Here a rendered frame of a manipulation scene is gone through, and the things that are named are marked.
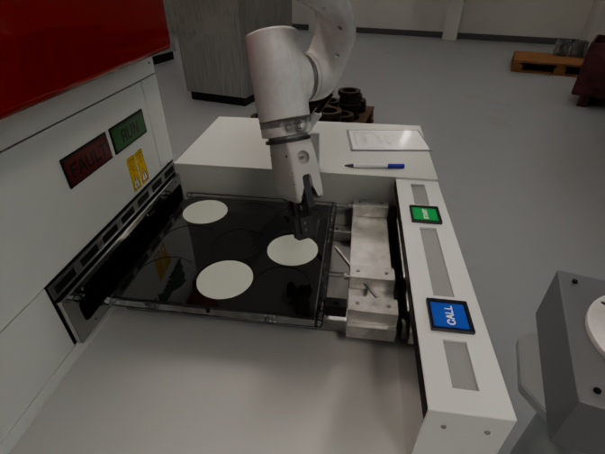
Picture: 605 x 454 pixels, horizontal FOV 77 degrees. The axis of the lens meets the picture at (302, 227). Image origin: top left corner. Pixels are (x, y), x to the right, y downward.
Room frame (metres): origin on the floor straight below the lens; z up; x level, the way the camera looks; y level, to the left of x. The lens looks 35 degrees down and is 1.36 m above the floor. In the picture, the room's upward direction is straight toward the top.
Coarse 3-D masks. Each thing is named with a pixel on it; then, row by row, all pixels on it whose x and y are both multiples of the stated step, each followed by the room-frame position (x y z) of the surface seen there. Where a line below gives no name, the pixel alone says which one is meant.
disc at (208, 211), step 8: (208, 200) 0.78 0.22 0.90; (192, 208) 0.74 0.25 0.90; (200, 208) 0.74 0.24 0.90; (208, 208) 0.74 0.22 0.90; (216, 208) 0.74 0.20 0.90; (224, 208) 0.74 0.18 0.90; (184, 216) 0.71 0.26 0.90; (192, 216) 0.71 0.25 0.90; (200, 216) 0.71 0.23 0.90; (208, 216) 0.71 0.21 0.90; (216, 216) 0.71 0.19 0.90
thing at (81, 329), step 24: (168, 192) 0.77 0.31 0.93; (144, 216) 0.66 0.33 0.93; (168, 216) 0.75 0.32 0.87; (120, 240) 0.57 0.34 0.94; (144, 240) 0.66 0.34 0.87; (96, 264) 0.49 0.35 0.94; (72, 288) 0.43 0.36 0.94; (72, 312) 0.41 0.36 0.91; (96, 312) 0.45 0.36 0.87; (72, 336) 0.40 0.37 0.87
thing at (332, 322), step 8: (160, 312) 0.49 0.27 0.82; (232, 320) 0.48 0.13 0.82; (240, 320) 0.47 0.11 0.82; (328, 320) 0.45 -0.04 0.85; (336, 320) 0.45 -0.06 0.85; (344, 320) 0.45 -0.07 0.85; (304, 328) 0.46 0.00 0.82; (312, 328) 0.46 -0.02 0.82; (320, 328) 0.45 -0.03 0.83; (328, 328) 0.45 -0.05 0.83; (336, 328) 0.45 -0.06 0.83; (344, 328) 0.45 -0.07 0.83
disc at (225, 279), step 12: (216, 264) 0.54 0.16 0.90; (228, 264) 0.54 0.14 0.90; (240, 264) 0.54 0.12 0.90; (204, 276) 0.51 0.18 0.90; (216, 276) 0.51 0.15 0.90; (228, 276) 0.51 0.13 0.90; (240, 276) 0.51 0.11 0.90; (252, 276) 0.51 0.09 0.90; (204, 288) 0.48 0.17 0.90; (216, 288) 0.48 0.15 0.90; (228, 288) 0.48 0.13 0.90; (240, 288) 0.48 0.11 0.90
